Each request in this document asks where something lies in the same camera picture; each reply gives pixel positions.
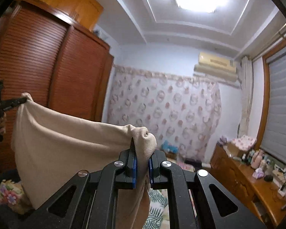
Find pink thermos jug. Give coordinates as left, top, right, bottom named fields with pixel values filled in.
left=251, top=151, right=263, bottom=169

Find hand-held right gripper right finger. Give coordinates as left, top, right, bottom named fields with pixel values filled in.
left=148, top=149, right=267, bottom=229

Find wooden louvred wardrobe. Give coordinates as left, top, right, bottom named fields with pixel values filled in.
left=0, top=0, right=115, bottom=172

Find lilac tissue box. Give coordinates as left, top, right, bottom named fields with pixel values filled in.
left=252, top=168, right=264, bottom=179

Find floral blanket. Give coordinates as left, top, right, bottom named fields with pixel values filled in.
left=0, top=162, right=196, bottom=214

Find peach printed t-shirt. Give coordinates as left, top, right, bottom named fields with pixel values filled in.
left=11, top=93, right=158, bottom=229

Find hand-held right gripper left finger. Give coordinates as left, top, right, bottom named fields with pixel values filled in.
left=26, top=137, right=140, bottom=229

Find floral print cloth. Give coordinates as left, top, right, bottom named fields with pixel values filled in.
left=231, top=135, right=257, bottom=149

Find beige wall air conditioner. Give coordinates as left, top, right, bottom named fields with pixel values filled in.
left=194, top=52, right=239, bottom=84

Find large cardboard box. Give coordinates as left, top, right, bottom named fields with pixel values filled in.
left=15, top=0, right=104, bottom=32

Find curtain rod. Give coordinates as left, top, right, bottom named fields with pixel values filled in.
left=251, top=23, right=286, bottom=60

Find beige tied window curtain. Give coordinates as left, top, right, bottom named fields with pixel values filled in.
left=238, top=56, right=253, bottom=144

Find person's left hand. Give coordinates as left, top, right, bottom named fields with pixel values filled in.
left=0, top=113, right=7, bottom=135

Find grey window blind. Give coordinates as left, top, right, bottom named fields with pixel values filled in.
left=260, top=44, right=286, bottom=170

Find leaf print bedsheet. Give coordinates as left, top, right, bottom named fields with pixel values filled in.
left=146, top=188, right=171, bottom=229

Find wooden sideboard cabinet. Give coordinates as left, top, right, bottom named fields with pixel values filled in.
left=210, top=144, right=286, bottom=228

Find blue crumpled cloth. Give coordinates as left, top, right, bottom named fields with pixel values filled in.
left=162, top=140, right=179, bottom=153

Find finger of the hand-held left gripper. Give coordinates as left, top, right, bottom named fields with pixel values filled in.
left=3, top=97, right=27, bottom=112

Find ring patterned sheer curtain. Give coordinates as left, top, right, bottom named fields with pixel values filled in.
left=107, top=65, right=222, bottom=165

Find black desk cables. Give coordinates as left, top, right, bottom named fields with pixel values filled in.
left=270, top=177, right=286, bottom=199

